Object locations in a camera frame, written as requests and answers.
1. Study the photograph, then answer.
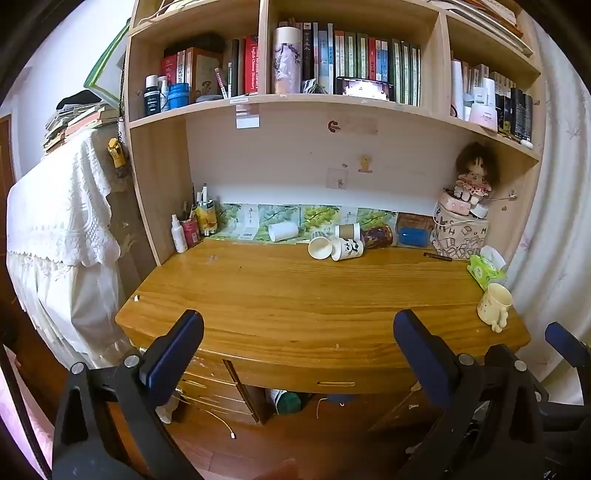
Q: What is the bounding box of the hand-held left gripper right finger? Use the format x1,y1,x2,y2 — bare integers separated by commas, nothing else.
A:
392,309,552,480

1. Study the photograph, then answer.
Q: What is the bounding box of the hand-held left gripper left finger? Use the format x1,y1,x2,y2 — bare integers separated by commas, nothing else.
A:
52,309,205,480

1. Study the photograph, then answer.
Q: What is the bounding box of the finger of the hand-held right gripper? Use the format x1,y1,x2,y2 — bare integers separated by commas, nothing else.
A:
545,322,591,370

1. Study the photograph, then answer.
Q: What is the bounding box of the blue cup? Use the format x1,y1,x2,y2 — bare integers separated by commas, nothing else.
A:
398,226,431,247

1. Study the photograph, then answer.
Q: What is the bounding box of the dark floral cup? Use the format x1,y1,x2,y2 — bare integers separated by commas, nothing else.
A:
361,223,394,249

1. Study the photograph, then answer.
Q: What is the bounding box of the panda print paper cup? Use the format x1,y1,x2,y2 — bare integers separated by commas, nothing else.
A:
331,237,365,262

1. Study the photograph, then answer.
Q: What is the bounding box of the green patterned white paper cup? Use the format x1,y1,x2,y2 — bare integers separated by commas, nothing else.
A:
308,233,334,261

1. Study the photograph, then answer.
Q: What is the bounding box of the plain white paper cup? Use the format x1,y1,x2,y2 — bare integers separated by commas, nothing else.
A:
268,222,300,243

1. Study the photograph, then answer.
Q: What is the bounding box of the wooden drawer unit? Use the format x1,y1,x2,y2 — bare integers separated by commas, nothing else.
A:
177,356,260,425

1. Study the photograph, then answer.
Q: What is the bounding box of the cream ceramic mug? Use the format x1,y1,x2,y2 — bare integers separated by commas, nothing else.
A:
477,282,514,333

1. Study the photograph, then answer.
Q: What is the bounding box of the green tissue pack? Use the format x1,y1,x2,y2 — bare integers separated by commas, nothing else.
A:
467,246,508,291

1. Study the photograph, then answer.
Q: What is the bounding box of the white spray bottle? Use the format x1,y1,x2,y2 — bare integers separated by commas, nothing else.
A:
171,214,188,254

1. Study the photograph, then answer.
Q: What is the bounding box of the green and white container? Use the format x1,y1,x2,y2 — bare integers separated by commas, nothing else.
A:
269,389,303,415

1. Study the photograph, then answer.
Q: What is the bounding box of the letter print fabric basket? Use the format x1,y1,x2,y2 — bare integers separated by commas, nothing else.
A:
430,200,490,259

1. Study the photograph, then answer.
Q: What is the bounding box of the wooden desk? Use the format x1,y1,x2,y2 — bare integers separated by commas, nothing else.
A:
115,237,532,435

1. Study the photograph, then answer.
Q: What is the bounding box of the yellow pen holder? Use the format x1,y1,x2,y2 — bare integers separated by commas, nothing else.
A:
195,205,219,237

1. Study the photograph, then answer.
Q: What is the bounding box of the brown wooden box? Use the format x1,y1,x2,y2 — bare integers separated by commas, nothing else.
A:
396,212,438,232

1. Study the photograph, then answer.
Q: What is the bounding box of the pink box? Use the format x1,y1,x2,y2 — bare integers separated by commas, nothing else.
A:
438,188,472,214

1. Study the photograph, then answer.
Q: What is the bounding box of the wooden bookshelf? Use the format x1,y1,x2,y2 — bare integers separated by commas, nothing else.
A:
121,0,546,267

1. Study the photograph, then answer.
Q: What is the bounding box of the white lace cloth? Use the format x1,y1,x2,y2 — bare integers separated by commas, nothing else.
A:
6,127,134,370

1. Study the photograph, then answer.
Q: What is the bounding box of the brown haired rag doll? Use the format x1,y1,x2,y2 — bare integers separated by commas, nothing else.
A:
454,141,500,202

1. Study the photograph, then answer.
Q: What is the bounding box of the yellow hanging toy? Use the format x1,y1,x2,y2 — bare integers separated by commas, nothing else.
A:
106,137,126,169

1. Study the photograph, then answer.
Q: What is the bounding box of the stack of worn books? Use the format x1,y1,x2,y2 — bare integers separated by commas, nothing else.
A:
43,102,122,156

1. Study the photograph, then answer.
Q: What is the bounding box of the row of cosmetic boxes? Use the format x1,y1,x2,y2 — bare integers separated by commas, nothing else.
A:
449,58,535,148

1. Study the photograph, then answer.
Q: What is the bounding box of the blue jar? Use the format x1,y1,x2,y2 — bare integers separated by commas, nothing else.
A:
167,83,191,110

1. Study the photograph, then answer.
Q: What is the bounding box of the black bottle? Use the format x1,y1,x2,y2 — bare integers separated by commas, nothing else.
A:
143,75,161,117

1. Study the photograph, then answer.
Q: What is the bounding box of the black folded cloth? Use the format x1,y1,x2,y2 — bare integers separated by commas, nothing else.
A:
56,90,103,112

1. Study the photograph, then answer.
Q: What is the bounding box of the black phone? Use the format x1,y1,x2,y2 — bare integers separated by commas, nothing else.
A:
335,76,396,102

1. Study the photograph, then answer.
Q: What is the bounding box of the row of red books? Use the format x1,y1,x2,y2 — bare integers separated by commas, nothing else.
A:
160,33,259,103

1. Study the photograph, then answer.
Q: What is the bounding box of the green framed board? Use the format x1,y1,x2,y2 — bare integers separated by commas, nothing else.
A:
83,18,132,106

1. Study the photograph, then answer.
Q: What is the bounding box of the row of green spined books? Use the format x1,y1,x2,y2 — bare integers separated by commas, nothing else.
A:
299,19,422,108

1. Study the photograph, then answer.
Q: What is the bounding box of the white floral cylinder box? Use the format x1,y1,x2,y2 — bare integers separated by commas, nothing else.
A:
270,26,303,95

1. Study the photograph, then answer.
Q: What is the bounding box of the pile of flat books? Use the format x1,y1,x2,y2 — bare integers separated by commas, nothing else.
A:
427,0,534,57

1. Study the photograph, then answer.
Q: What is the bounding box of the white cable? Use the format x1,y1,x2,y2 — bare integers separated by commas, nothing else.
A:
178,394,237,439

